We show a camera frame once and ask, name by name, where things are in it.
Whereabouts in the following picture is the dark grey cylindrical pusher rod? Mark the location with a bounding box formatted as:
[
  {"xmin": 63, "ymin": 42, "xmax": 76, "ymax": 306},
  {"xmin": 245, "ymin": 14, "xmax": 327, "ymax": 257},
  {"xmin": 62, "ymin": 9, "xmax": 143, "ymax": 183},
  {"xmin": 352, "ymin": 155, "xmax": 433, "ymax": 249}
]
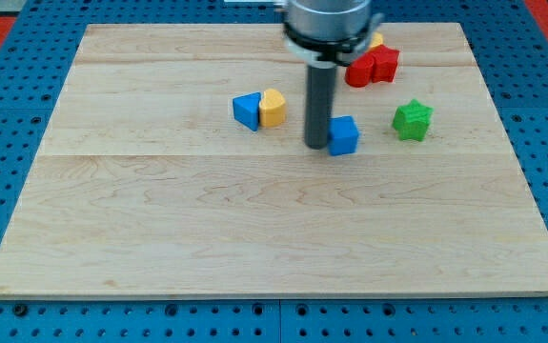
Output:
[{"xmin": 303, "ymin": 66, "xmax": 337, "ymax": 150}]

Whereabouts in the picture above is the yellow block behind arm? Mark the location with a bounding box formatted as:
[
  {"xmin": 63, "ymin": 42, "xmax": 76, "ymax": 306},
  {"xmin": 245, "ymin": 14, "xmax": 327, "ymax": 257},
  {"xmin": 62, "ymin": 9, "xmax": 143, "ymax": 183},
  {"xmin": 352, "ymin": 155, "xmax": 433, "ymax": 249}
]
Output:
[{"xmin": 368, "ymin": 31, "xmax": 384, "ymax": 50}]

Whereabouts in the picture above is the blue triangle block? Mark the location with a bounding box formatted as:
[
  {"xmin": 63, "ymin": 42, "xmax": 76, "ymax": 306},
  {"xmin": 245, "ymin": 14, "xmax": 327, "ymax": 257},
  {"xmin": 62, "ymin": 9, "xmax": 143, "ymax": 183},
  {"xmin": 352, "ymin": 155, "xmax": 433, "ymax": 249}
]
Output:
[{"xmin": 232, "ymin": 92, "xmax": 261, "ymax": 131}]

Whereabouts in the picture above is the red cylinder block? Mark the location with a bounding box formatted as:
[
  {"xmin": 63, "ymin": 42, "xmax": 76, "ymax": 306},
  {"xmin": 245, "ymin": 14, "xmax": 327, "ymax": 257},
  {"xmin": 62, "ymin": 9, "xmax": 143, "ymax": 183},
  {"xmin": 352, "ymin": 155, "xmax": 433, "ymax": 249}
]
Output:
[{"xmin": 345, "ymin": 53, "xmax": 375, "ymax": 88}]

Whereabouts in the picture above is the yellow heart block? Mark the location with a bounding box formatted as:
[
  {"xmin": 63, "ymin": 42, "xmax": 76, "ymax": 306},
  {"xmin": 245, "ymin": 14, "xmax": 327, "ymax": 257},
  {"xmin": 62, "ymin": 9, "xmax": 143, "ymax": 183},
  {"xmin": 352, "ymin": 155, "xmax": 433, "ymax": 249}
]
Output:
[{"xmin": 258, "ymin": 89, "xmax": 287, "ymax": 128}]

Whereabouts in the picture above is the blue cube block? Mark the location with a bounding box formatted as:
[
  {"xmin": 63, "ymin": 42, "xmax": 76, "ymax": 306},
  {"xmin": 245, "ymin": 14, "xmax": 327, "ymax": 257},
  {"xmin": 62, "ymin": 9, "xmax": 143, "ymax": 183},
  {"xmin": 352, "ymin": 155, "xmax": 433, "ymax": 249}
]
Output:
[{"xmin": 328, "ymin": 115, "xmax": 360, "ymax": 156}]

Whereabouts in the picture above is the red star block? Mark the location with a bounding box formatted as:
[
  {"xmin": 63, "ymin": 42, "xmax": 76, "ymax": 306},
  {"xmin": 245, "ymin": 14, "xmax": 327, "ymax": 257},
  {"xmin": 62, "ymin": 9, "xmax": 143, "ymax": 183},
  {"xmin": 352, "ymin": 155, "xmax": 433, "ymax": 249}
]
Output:
[{"xmin": 370, "ymin": 45, "xmax": 400, "ymax": 83}]

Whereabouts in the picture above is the green star block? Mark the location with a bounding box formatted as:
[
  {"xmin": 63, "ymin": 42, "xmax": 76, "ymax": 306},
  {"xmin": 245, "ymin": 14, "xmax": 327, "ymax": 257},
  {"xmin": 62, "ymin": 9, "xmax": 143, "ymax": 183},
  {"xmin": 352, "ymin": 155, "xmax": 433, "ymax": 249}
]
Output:
[{"xmin": 392, "ymin": 99, "xmax": 434, "ymax": 142}]

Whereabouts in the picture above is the light wooden board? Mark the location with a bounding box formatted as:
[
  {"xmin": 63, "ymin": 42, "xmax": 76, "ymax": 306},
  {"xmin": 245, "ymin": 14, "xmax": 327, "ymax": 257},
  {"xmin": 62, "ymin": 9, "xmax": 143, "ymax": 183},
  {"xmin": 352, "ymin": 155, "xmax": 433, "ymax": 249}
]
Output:
[{"xmin": 0, "ymin": 23, "xmax": 548, "ymax": 300}]

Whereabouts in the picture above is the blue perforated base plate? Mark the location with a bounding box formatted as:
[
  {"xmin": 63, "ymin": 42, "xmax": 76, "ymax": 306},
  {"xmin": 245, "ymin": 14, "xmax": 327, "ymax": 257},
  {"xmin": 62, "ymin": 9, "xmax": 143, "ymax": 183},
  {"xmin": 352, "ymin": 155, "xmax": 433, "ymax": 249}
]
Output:
[{"xmin": 0, "ymin": 1, "xmax": 548, "ymax": 342}]

